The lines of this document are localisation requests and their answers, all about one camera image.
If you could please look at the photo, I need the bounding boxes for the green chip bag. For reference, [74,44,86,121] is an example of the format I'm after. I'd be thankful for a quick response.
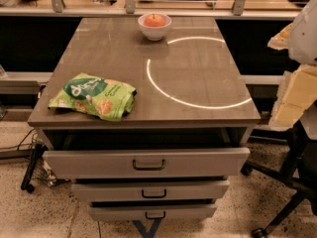
[49,73,137,122]

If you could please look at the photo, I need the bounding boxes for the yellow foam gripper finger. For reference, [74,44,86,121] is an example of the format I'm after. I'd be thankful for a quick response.
[267,24,292,51]
[268,64,317,130]

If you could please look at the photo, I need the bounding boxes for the top grey drawer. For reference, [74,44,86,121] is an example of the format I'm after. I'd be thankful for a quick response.
[44,148,250,179]

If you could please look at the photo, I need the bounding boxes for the red orange apple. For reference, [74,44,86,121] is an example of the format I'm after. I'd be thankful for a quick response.
[144,14,165,27]

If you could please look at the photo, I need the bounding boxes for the middle grey drawer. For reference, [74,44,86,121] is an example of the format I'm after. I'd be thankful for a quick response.
[71,180,230,202]

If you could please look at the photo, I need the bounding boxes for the bottom grey drawer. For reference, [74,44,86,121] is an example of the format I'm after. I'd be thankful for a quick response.
[87,203,217,221]

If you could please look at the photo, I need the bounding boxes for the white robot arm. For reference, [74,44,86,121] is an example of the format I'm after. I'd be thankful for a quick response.
[268,0,317,140]

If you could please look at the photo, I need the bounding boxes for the black wheeled wire cart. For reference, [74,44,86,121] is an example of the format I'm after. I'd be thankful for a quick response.
[21,143,57,193]

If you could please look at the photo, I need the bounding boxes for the grey drawer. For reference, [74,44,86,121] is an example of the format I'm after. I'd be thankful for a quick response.
[44,148,250,179]
[87,203,217,221]
[71,180,230,202]

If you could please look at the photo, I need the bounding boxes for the grey drawer cabinet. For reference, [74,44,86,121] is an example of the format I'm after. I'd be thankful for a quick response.
[29,17,260,207]

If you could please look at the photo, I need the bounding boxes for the white ceramic bowl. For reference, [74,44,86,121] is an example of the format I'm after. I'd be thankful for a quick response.
[138,13,171,41]

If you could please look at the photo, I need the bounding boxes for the black office chair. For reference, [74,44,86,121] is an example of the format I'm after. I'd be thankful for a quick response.
[241,122,317,238]

